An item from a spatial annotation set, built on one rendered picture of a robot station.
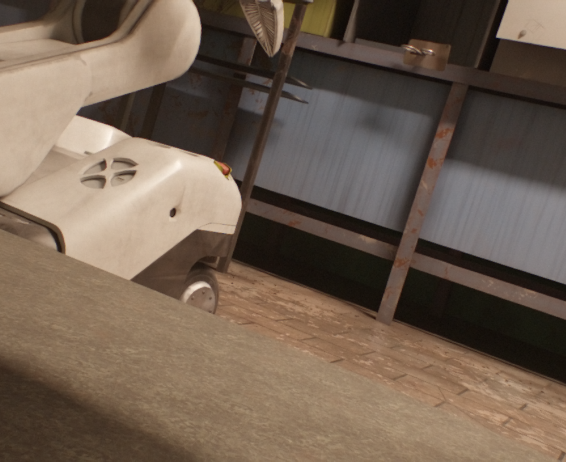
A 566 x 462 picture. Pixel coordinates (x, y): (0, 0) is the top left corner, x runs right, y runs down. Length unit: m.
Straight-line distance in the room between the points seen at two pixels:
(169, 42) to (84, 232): 0.43
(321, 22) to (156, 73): 1.48
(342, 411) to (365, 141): 2.23
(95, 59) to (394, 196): 1.57
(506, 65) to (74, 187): 1.69
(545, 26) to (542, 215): 0.56
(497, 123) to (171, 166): 1.57
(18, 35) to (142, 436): 1.14
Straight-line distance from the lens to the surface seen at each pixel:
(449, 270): 2.73
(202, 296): 1.54
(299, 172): 2.92
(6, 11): 3.79
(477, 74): 2.73
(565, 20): 2.60
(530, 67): 2.70
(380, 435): 0.64
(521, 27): 2.61
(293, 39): 2.72
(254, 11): 1.54
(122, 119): 3.01
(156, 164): 1.37
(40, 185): 1.38
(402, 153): 2.80
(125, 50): 1.46
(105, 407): 0.52
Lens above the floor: 0.39
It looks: 4 degrees down
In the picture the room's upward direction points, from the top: 17 degrees clockwise
